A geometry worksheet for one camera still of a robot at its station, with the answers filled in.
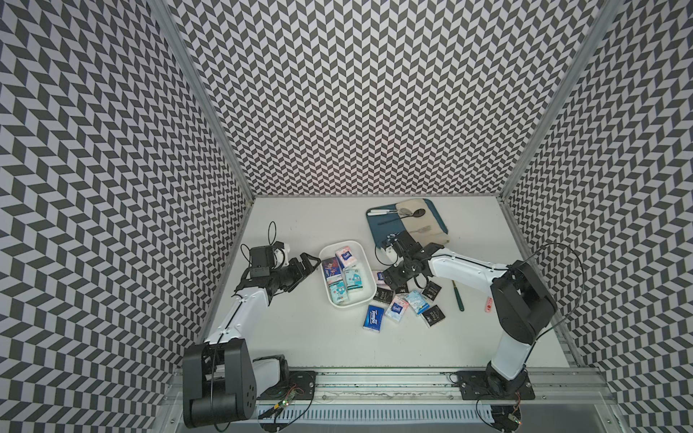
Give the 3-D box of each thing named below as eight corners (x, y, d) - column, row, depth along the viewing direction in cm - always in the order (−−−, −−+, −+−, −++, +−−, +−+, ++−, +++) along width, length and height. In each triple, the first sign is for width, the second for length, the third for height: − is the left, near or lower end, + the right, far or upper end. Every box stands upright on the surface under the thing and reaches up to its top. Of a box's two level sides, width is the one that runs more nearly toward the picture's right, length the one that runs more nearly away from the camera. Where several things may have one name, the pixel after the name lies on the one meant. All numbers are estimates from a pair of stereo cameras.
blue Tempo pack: (362, 329, 84) (362, 327, 82) (366, 307, 88) (366, 304, 87) (381, 333, 83) (382, 331, 82) (385, 310, 88) (385, 308, 86)
